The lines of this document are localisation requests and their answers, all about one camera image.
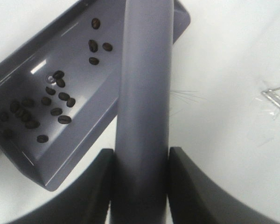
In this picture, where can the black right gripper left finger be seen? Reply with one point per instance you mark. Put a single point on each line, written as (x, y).
(85, 201)

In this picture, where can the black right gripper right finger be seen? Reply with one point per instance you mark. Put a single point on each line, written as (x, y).
(195, 199)

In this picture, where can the pile of coffee beans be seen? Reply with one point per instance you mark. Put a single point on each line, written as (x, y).
(54, 91)

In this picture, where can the grey plastic dustpan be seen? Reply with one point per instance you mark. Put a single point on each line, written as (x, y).
(49, 165)

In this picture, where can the clear plastic tape piece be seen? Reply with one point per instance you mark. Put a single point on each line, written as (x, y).
(267, 127)

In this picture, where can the chrome wire dish rack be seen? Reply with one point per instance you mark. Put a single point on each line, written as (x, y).
(272, 96)

